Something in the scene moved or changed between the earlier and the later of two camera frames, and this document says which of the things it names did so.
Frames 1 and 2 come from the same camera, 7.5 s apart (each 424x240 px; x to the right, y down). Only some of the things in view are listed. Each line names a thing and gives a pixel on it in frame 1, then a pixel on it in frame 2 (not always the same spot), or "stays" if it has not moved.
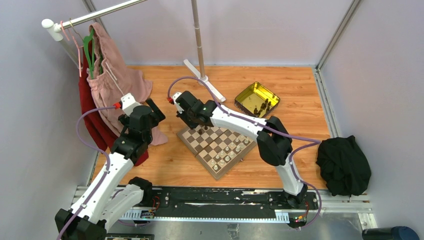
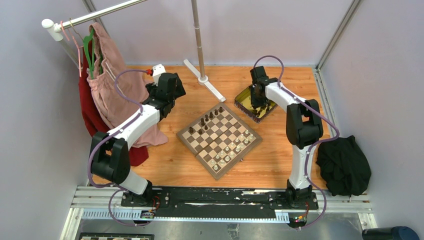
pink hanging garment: x=116 y=79 stays
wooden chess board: x=218 y=150 stays
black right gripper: x=182 y=115 -> x=256 y=103
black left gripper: x=160 y=116 -> x=179 y=91
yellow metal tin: x=257 y=100 stays
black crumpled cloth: x=343 y=166 stays
